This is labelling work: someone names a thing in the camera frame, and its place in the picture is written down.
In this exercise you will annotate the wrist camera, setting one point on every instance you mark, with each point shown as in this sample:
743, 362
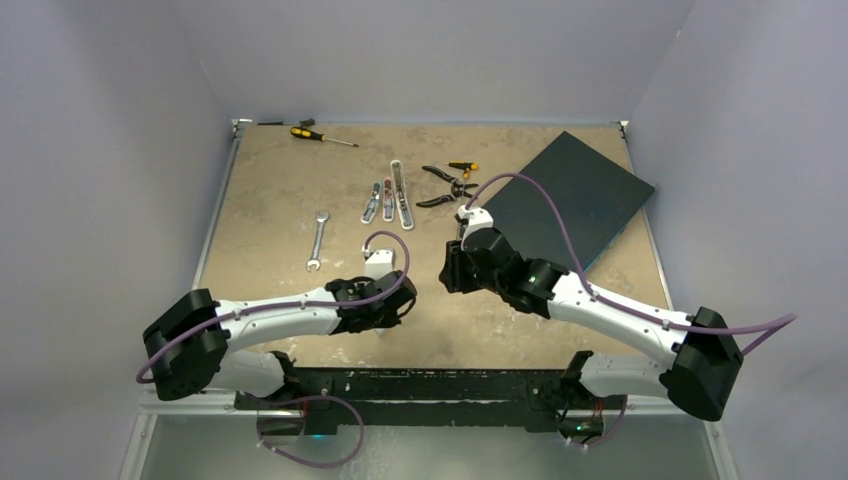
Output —
471, 219
379, 263

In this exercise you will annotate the red silver stapler insert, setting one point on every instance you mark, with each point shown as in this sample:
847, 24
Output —
388, 204

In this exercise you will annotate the silver open-end wrench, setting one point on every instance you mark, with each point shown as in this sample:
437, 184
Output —
314, 261

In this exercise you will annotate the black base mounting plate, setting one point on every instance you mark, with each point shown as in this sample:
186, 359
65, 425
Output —
323, 399

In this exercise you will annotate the silver stapler magazine tray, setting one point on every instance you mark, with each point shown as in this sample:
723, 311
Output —
372, 204

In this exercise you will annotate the small yellow black screwdriver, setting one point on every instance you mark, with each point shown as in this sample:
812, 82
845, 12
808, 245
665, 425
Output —
465, 167

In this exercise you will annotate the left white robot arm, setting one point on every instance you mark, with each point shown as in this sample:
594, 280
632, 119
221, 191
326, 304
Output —
200, 342

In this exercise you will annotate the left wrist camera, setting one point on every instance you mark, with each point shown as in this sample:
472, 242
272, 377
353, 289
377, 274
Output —
379, 263

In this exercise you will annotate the black flat box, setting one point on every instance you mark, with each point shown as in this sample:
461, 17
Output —
595, 197

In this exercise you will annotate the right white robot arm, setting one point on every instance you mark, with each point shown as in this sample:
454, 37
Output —
687, 358

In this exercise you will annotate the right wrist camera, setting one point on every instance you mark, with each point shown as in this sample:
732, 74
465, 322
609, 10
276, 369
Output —
471, 219

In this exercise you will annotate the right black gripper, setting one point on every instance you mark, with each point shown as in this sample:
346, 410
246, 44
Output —
453, 275

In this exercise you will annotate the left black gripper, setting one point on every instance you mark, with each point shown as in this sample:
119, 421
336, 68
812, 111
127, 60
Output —
389, 320

